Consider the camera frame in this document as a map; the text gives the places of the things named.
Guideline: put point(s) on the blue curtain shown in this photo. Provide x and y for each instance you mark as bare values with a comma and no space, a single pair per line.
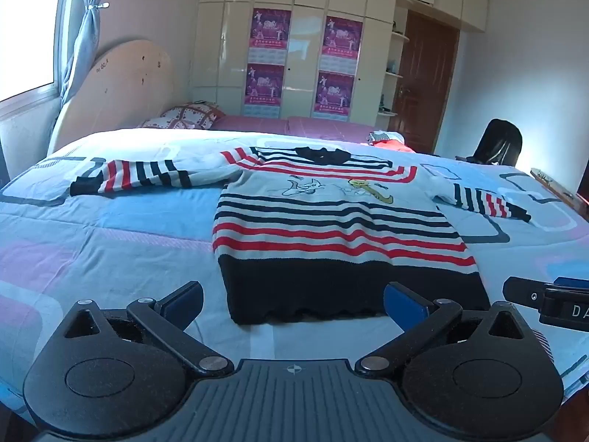
85,41

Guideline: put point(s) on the beige headboard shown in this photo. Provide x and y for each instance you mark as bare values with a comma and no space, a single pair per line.
124,83

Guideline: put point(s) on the wooden furniture piece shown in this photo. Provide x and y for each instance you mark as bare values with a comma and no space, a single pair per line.
559,188

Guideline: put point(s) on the window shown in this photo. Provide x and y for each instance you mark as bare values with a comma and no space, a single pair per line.
27,27

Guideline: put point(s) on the pink bed sheet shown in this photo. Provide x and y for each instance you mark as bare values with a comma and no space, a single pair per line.
276,125

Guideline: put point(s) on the corner shelves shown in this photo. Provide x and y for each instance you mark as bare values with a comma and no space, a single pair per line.
393,73

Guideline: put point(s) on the striped knit sweater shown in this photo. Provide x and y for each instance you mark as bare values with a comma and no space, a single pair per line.
322,225

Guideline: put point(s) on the light blue patterned blanket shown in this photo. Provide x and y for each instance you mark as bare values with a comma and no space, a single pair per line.
115,225

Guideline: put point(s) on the red and white clothes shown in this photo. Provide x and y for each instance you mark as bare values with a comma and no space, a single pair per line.
391,142

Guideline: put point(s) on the black chair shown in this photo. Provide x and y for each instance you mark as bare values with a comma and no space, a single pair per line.
499,142

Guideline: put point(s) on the purple wall poster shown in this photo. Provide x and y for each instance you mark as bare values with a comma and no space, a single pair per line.
342,41
270,32
334,96
264,90

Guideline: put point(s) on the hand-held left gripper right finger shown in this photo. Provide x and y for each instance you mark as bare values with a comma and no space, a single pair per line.
405,306

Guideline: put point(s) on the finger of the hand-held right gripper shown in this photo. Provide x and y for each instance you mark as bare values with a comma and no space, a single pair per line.
522,292

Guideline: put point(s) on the brown wooden door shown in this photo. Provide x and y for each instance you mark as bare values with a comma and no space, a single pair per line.
425,83

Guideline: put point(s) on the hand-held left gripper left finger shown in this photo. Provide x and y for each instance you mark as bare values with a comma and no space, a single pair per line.
182,306

